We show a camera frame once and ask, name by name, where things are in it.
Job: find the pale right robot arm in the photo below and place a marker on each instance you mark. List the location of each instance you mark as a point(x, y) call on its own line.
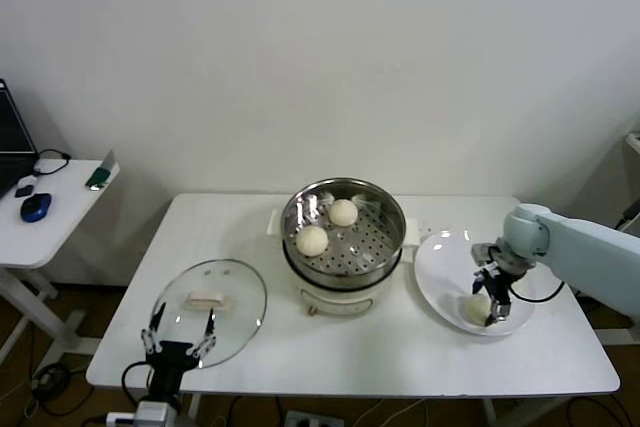
point(575, 242)

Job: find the white steamed baozi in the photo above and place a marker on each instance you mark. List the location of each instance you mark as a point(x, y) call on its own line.
point(312, 241)
point(474, 309)
point(343, 212)

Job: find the round glass pot lid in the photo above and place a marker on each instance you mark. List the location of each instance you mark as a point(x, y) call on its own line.
point(240, 297)

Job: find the white table leg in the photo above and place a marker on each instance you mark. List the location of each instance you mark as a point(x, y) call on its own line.
point(195, 412)
point(492, 414)

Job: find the blue computer mouse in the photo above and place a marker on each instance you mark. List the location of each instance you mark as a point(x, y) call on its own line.
point(36, 207)

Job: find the white desk foot bar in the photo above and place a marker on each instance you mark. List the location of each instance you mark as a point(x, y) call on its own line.
point(617, 337)

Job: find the small white adapter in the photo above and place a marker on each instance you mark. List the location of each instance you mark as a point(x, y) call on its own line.
point(29, 180)

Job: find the perforated steel steamer basket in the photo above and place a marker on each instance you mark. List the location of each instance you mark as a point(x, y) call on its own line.
point(345, 282)

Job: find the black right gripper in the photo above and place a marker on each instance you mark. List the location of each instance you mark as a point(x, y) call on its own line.
point(497, 287)

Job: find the grey floor power strip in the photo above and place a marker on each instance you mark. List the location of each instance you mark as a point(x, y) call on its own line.
point(312, 419)

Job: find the white side table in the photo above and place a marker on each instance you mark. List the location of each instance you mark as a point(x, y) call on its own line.
point(65, 212)

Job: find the white side desk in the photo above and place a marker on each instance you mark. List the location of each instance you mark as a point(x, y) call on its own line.
point(634, 142)

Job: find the white round plate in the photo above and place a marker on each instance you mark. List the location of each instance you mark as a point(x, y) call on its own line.
point(450, 257)

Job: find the black laptop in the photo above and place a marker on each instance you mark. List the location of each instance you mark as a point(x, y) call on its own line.
point(12, 137)

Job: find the small black desk gadget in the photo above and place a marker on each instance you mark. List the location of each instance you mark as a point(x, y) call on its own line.
point(24, 192)

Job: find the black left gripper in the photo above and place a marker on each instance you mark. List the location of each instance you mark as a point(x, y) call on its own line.
point(167, 362)

